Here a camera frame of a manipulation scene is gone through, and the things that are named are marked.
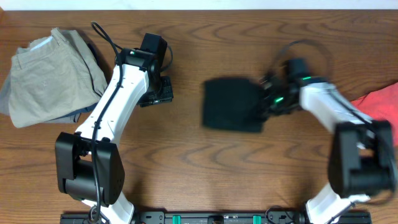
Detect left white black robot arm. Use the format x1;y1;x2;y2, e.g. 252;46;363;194
55;33;174;223

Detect folded beige khaki pants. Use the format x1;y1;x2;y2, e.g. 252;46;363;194
7;28;107;128

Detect black t-shirt with logo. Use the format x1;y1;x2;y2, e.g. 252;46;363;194
202;77;264;133

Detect red cloth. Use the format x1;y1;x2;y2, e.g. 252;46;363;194
351;83;398;146

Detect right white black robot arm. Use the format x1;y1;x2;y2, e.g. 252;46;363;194
259;58;397;223

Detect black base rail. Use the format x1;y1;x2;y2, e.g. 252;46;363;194
60;207;373;224

